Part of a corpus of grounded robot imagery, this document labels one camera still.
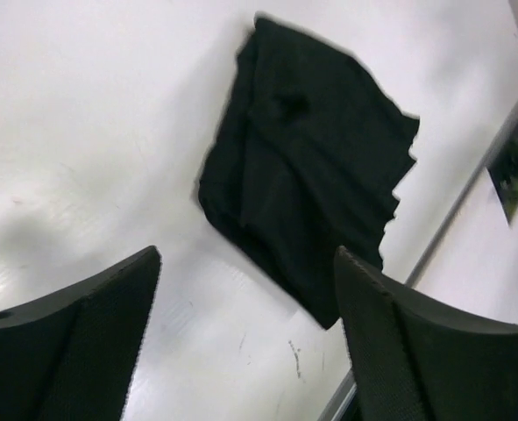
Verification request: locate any front metal table rail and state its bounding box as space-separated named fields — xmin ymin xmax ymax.
xmin=319 ymin=100 xmax=518 ymax=421

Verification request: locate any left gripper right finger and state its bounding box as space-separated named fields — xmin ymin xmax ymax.
xmin=334 ymin=246 xmax=518 ymax=420

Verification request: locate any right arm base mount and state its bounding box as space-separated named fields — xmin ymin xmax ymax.
xmin=487 ymin=119 xmax=518 ymax=225

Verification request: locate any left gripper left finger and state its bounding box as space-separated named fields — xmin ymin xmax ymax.
xmin=0 ymin=246 xmax=161 ymax=421

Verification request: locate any black pleated skirt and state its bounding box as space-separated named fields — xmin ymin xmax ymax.
xmin=198 ymin=16 xmax=420 ymax=329

